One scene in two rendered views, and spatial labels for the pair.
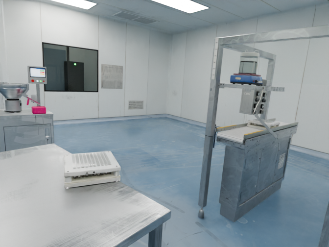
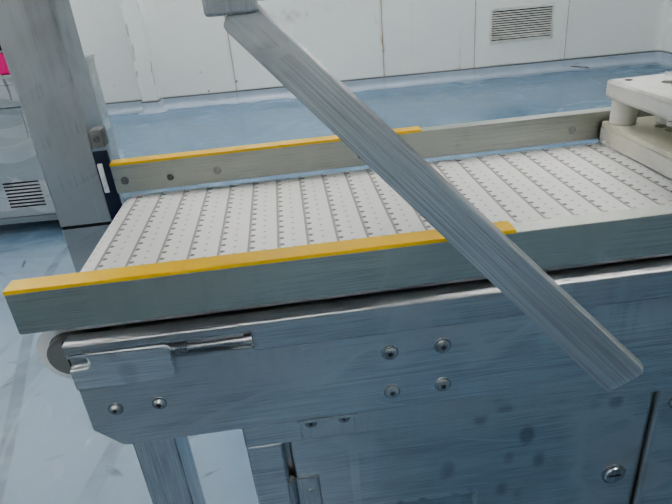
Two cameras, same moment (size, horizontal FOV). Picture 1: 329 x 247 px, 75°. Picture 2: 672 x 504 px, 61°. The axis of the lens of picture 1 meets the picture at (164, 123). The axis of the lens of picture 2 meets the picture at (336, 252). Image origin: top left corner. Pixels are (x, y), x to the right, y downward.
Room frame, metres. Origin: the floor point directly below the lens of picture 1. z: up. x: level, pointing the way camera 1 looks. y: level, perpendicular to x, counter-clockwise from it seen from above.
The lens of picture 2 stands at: (1.62, -1.04, 1.07)
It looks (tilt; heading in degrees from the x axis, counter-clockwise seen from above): 27 degrees down; 39
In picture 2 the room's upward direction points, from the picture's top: 5 degrees counter-clockwise
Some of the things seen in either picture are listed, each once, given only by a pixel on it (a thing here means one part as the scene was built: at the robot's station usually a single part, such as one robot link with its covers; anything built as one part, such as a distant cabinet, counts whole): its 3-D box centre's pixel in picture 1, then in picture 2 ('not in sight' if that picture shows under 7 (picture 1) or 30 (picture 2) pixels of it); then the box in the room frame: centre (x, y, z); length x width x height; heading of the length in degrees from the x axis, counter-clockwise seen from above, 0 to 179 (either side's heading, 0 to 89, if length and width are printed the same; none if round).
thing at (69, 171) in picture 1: (90, 162); not in sight; (1.02, 0.36, 0.88); 0.25 x 0.24 x 0.02; 25
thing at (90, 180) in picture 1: (90, 171); not in sight; (1.02, 0.36, 0.83); 0.24 x 0.24 x 0.02; 25
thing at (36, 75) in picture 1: (38, 88); not in sight; (3.18, 1.88, 1.07); 0.23 x 0.10 x 0.62; 130
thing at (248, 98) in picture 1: (252, 101); not in sight; (1.81, -0.72, 1.18); 0.22 x 0.11 x 0.20; 133
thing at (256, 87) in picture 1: (250, 87); not in sight; (2.04, -0.78, 1.29); 0.62 x 0.38 x 0.04; 133
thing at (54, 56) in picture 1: (72, 69); not in sight; (5.81, 2.49, 1.43); 1.38 x 0.01 x 1.16; 130
